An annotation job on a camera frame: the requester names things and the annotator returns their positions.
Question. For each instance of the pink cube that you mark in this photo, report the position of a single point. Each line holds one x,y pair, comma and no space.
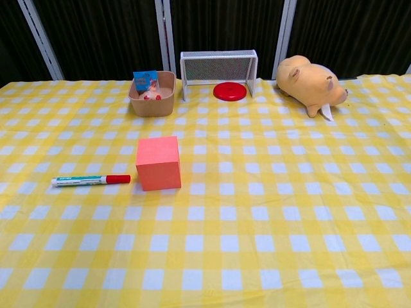
157,167

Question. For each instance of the red-capped white marker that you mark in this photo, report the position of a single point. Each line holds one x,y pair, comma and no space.
80,181

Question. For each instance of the red plastic disc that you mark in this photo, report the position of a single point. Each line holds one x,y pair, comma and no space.
229,93

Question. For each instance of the tan plastic bowl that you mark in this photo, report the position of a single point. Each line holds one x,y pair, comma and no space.
154,109

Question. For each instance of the white mesh toy goal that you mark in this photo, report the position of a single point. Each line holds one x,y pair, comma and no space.
218,69

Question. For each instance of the yellow white checked tablecloth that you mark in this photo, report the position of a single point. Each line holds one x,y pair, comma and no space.
257,224

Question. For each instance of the small blue-pink packet toy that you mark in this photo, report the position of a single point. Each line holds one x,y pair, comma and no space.
143,80

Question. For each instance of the tan capybara plush toy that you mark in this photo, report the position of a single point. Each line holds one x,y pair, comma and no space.
314,86

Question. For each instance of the black pleated curtain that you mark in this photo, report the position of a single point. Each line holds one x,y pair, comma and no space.
224,25

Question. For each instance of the white metal frame post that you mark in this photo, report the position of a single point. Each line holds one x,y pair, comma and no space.
408,69
285,38
165,38
41,41

